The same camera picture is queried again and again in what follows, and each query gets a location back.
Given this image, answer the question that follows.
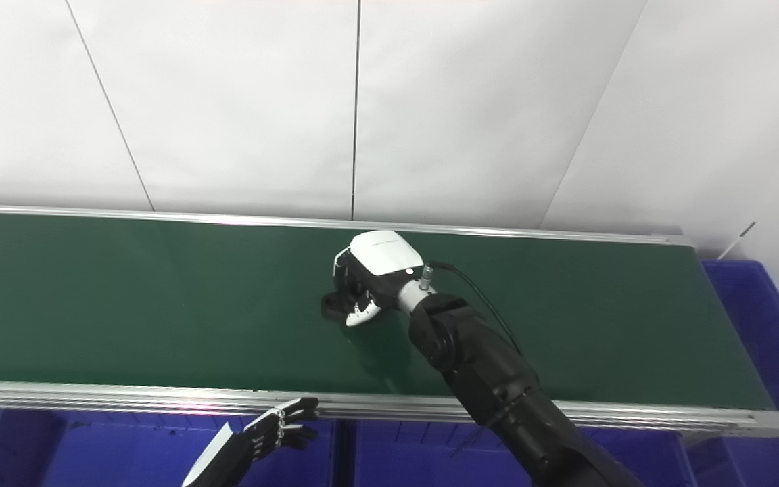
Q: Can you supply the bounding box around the black flanged machine part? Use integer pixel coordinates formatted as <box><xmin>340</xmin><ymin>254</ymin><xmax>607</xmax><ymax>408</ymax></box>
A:
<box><xmin>321</xmin><ymin>289</ymin><xmax>363</xmax><ymax>327</ymax></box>

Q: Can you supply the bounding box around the green conveyor belt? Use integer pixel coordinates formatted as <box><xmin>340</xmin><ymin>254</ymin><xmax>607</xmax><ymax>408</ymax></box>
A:
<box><xmin>0</xmin><ymin>212</ymin><xmax>777</xmax><ymax>412</ymax></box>

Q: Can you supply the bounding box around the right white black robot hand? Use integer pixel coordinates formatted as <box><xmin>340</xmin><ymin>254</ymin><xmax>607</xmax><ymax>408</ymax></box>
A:
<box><xmin>332</xmin><ymin>229</ymin><xmax>438</xmax><ymax>329</ymax></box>

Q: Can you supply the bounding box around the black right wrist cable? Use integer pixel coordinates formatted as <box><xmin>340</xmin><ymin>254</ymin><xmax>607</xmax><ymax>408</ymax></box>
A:
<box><xmin>426</xmin><ymin>260</ymin><xmax>527</xmax><ymax>357</ymax></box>

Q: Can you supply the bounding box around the aluminium conveyor side rail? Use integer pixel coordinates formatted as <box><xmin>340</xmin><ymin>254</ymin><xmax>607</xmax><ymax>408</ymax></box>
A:
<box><xmin>0</xmin><ymin>203</ymin><xmax>696</xmax><ymax>248</ymax></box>
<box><xmin>0</xmin><ymin>379</ymin><xmax>779</xmax><ymax>438</ymax></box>

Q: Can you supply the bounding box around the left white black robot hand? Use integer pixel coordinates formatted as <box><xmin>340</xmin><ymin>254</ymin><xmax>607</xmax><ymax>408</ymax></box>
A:
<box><xmin>182</xmin><ymin>396</ymin><xmax>323</xmax><ymax>487</ymax></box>

